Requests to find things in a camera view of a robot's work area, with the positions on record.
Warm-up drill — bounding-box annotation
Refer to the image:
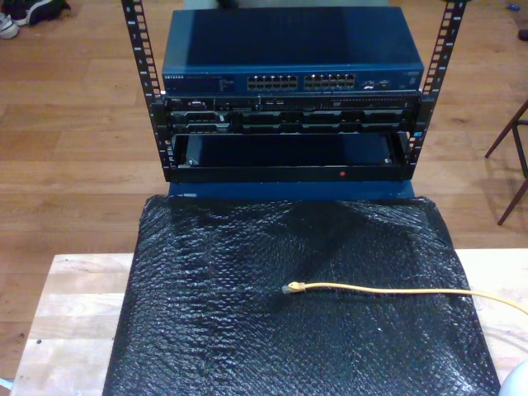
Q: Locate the black rack server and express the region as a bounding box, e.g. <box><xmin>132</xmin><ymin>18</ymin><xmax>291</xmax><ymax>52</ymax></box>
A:
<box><xmin>150</xmin><ymin>93</ymin><xmax>432</xmax><ymax>135</ymax></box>

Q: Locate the black perforated rack post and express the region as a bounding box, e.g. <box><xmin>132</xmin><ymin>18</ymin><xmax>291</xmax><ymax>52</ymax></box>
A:
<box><xmin>120</xmin><ymin>0</ymin><xmax>174</xmax><ymax>182</ymax></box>
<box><xmin>406</xmin><ymin>0</ymin><xmax>469</xmax><ymax>181</ymax></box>

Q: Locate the dark shoe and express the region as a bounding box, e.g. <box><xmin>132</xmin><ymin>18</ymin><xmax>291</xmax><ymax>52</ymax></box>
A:
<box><xmin>10</xmin><ymin>0</ymin><xmax>72</xmax><ymax>26</ymax></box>

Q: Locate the black bubble wrap mat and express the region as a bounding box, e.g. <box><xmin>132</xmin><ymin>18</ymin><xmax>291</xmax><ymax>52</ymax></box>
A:
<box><xmin>101</xmin><ymin>196</ymin><xmax>505</xmax><ymax>396</ymax></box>

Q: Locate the black rack shelf tray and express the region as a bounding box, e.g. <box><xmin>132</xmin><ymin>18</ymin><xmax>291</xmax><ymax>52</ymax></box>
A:
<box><xmin>164</xmin><ymin>131</ymin><xmax>413</xmax><ymax>183</ymax></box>

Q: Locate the blue rack base plate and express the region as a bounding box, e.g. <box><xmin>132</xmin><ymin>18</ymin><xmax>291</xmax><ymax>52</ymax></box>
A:
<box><xmin>167</xmin><ymin>180</ymin><xmax>417</xmax><ymax>203</ymax></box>

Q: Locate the yellow network cable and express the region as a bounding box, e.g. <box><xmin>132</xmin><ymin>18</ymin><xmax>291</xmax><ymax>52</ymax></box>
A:
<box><xmin>280</xmin><ymin>280</ymin><xmax>528</xmax><ymax>317</ymax></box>

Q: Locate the blue network switch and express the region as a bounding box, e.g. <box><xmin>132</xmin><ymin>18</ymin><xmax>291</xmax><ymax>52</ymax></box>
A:
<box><xmin>160</xmin><ymin>6</ymin><xmax>426</xmax><ymax>97</ymax></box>

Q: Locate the brown wooden chair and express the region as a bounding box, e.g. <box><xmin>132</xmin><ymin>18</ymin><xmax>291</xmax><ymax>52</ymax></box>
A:
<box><xmin>484</xmin><ymin>97</ymin><xmax>528</xmax><ymax>227</ymax></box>

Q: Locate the white sneaker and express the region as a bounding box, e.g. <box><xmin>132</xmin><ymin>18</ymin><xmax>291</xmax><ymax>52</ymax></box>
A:
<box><xmin>0</xmin><ymin>12</ymin><xmax>21</xmax><ymax>40</ymax></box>

